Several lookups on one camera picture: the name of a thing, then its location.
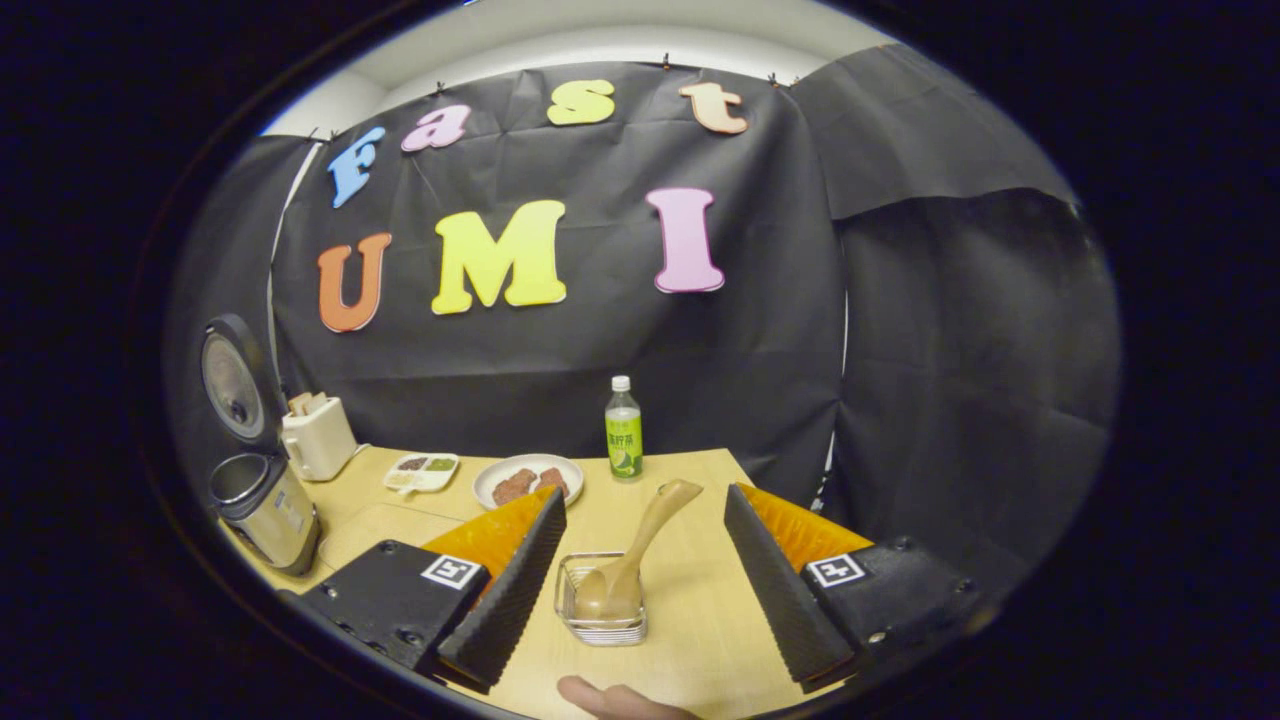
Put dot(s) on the white divided sauce tray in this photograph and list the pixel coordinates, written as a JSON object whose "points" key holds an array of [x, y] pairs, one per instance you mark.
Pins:
{"points": [[420, 472]]}

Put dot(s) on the white round plate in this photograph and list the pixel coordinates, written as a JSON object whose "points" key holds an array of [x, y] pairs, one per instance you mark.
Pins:
{"points": [[530, 462]]}

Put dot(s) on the wooden spoon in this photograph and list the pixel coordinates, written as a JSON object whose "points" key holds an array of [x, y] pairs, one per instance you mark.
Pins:
{"points": [[645, 530]]}

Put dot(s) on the dark grey rice cooker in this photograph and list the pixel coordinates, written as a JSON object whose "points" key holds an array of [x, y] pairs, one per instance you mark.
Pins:
{"points": [[270, 515]]}

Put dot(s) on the green tea bottle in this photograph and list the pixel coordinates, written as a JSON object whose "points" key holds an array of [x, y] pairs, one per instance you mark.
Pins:
{"points": [[623, 440]]}

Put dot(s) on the white toaster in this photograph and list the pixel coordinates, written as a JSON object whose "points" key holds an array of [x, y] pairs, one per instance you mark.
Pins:
{"points": [[320, 445]]}

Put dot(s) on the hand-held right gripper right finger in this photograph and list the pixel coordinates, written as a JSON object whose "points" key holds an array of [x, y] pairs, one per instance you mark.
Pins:
{"points": [[775, 590]]}

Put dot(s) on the clear metal chopstick holder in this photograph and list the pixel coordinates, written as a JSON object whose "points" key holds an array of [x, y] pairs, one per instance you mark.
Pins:
{"points": [[600, 632]]}

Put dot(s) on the brown meat piece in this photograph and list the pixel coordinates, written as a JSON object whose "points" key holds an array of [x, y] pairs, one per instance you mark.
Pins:
{"points": [[553, 481], [513, 486]]}

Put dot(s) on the black backdrop cloth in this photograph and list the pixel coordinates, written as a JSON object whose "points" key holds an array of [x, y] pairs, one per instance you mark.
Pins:
{"points": [[600, 340]]}

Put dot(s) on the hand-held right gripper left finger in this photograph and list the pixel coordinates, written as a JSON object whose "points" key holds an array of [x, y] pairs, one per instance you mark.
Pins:
{"points": [[510, 590]]}

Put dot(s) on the toast slice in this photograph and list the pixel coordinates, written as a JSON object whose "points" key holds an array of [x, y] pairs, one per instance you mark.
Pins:
{"points": [[318, 401], [298, 405]]}

